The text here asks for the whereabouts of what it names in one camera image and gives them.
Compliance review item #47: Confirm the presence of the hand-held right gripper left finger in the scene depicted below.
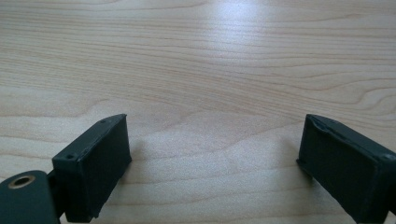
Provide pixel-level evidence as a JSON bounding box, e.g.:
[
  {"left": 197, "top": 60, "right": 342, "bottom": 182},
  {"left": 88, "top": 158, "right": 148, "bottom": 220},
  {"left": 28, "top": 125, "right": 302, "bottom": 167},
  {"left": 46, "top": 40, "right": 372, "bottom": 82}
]
[{"left": 51, "top": 113, "right": 133, "bottom": 224}]

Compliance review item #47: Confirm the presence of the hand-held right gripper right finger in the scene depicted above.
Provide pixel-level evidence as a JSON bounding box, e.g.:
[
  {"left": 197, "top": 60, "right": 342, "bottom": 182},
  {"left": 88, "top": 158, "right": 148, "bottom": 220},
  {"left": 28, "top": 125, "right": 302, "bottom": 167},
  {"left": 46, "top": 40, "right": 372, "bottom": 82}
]
[{"left": 296, "top": 113, "right": 396, "bottom": 224}]

